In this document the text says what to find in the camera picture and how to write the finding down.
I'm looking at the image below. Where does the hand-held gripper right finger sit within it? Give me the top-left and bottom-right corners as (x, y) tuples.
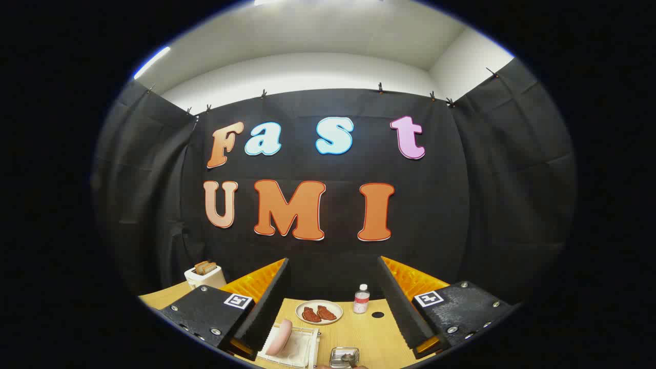
(377, 256), (516, 360)

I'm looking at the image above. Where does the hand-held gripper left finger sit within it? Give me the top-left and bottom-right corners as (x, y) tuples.
(159, 258), (292, 361)

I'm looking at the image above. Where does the pink plate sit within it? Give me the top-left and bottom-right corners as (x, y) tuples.
(265, 319), (293, 356)

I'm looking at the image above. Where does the white wire dish rack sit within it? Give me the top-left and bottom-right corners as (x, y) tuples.
(256, 322), (322, 368)

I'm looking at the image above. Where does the small metal wire basket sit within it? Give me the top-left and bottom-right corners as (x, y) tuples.
(330, 347), (360, 368)

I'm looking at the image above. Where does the cream round plate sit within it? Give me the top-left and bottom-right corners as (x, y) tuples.
(296, 300), (343, 325)

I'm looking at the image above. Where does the clear bottle with red label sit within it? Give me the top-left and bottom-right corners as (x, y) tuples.
(353, 284), (371, 314)

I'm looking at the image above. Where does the white toaster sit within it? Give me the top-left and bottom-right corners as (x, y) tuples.
(184, 264), (227, 291)

